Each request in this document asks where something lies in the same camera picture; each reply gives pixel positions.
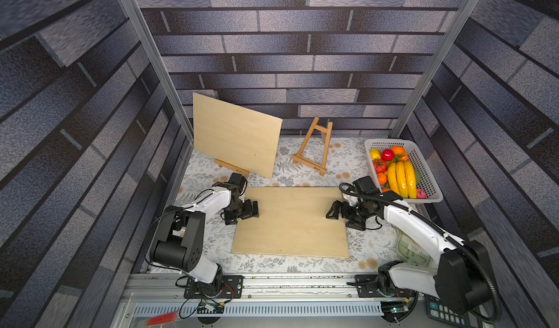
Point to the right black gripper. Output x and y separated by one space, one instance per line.
346 212

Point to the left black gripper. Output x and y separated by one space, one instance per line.
250 211

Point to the plywood board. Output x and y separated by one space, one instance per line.
292 222
236 135

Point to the small wooden easel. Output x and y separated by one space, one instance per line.
233 168
307 154

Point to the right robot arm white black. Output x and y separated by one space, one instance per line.
462 276

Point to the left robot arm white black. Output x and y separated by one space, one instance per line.
177 243

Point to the small orange toy fruit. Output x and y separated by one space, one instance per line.
382 178

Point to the yellow toy lemon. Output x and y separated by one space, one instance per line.
375 154

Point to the yellow toy banana bunch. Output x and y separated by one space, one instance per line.
402 179

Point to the red toy apple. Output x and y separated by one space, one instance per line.
387 155

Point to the green plastic container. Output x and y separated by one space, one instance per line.
409 251

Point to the orange toy fruit top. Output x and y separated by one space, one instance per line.
400 153

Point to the white plastic basket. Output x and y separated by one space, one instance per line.
427 182

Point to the black calculator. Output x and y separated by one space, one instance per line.
439 312

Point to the red object bottom left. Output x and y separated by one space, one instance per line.
162 320

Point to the aluminium rail base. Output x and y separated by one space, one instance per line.
267 300

